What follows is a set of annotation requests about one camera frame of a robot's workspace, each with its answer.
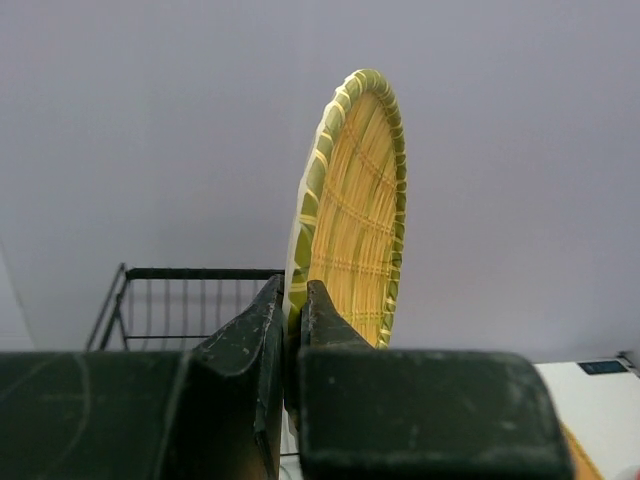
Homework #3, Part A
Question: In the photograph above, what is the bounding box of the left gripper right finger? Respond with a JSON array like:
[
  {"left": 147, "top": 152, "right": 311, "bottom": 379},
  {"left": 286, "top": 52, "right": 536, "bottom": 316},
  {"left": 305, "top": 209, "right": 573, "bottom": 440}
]
[{"left": 298, "top": 280, "right": 575, "bottom": 479}]

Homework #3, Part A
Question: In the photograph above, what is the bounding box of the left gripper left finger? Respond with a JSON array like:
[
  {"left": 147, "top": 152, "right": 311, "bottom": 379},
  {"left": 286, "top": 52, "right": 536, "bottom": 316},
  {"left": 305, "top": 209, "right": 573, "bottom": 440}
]
[{"left": 1, "top": 275, "right": 283, "bottom": 479}]

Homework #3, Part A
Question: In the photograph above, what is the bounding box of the green-rimmed round bamboo plate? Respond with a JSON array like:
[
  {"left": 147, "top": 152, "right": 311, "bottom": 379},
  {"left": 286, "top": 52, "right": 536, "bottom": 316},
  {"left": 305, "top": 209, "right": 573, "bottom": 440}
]
[{"left": 280, "top": 68, "right": 408, "bottom": 446}]

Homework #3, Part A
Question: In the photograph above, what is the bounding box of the orange round woven plate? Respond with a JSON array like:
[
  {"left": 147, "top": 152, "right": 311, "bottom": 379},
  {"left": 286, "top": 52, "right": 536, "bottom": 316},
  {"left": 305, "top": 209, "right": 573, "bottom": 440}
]
[{"left": 561, "top": 423, "right": 604, "bottom": 480}]

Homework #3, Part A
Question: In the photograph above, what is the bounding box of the blue table label sticker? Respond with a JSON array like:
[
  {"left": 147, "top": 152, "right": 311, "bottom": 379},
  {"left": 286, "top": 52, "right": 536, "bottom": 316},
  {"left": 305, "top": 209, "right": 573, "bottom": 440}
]
[{"left": 577, "top": 359, "right": 634, "bottom": 376}]

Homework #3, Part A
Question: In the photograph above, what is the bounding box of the black wire dish rack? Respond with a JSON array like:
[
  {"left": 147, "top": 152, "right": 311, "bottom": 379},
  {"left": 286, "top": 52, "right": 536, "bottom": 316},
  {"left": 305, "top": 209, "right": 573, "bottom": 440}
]
[{"left": 84, "top": 263, "right": 301, "bottom": 459}]

